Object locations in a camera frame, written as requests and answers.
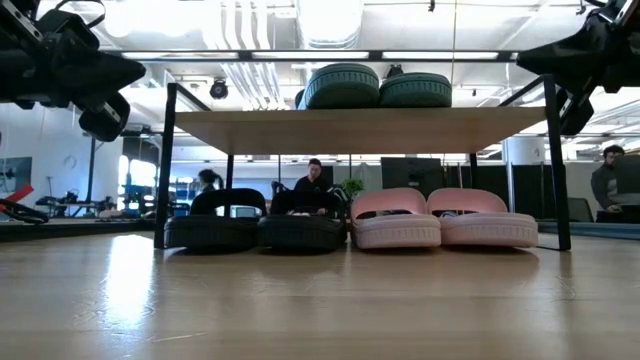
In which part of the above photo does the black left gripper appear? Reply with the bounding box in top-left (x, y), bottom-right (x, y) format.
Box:
top-left (14, 49), bottom-right (146, 142)

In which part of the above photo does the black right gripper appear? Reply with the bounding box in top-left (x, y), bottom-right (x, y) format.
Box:
top-left (517, 19), bottom-right (621, 136)

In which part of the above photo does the teal slide sandal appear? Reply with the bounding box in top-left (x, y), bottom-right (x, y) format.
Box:
top-left (294, 62), bottom-right (381, 110)
top-left (378, 72), bottom-right (453, 109)

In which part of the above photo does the pink slide sandal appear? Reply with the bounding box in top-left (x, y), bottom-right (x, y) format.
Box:
top-left (426, 187), bottom-right (540, 249)
top-left (349, 187), bottom-right (442, 250)

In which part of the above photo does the black slide sandal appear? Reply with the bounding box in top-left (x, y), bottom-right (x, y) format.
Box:
top-left (256, 189), bottom-right (350, 254)
top-left (163, 187), bottom-right (269, 254)

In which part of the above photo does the cluttered workbench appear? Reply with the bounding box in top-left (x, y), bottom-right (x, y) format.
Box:
top-left (34, 188), bottom-right (116, 219)

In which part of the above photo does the person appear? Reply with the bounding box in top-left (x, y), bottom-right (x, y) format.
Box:
top-left (292, 157), bottom-right (335, 194)
top-left (590, 144), bottom-right (640, 224)
top-left (197, 168), bottom-right (225, 195)

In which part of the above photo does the dark monitor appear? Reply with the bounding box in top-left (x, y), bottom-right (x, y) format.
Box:
top-left (614, 154), bottom-right (640, 196)

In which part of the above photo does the red bar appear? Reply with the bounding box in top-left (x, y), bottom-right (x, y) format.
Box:
top-left (0, 184), bottom-right (35, 206)

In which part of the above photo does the grey office chair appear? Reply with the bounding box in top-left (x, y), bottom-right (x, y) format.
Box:
top-left (567, 197), bottom-right (596, 224)

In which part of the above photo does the black overhead light bar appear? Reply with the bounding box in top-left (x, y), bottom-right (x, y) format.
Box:
top-left (102, 48), bottom-right (524, 64)

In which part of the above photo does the black monitor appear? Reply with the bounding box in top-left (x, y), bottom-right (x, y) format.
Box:
top-left (380, 156), bottom-right (445, 200)

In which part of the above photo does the green background plant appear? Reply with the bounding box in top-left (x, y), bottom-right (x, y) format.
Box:
top-left (341, 176), bottom-right (366, 202)

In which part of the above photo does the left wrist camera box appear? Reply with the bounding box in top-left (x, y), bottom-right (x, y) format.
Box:
top-left (37, 8), bottom-right (104, 54)

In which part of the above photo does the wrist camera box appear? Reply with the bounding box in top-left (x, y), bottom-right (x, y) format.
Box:
top-left (579, 0), bottom-right (626, 31)
top-left (37, 8), bottom-right (104, 54)

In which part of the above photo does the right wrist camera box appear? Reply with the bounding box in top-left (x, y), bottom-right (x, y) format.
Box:
top-left (579, 0), bottom-right (626, 31)

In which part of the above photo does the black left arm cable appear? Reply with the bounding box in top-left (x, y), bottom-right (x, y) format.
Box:
top-left (53, 0), bottom-right (107, 29)

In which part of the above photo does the dark wall picture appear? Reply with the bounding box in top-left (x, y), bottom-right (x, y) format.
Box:
top-left (0, 156), bottom-right (33, 194)

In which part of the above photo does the black metal rig frame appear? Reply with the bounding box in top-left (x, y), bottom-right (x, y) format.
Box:
top-left (0, 218), bottom-right (640, 244)

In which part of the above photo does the wooden shelf with black frame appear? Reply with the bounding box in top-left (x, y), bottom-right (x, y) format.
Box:
top-left (153, 74), bottom-right (573, 252)

